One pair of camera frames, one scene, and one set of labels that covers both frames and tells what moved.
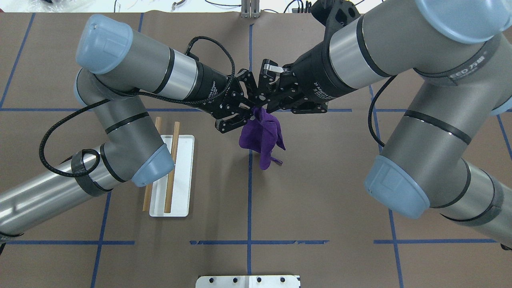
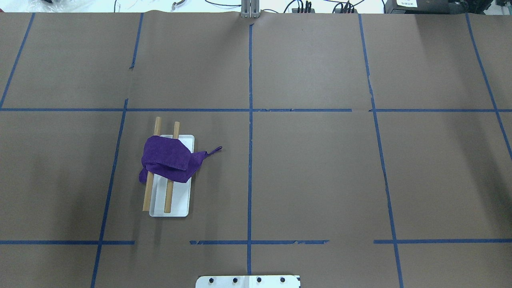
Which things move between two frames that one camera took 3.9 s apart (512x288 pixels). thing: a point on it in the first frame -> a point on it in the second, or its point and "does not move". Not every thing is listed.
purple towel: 261,134 -> 170,158
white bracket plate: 248,281 does not move
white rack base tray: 182,176 does not move
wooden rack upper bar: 158,126 does not move
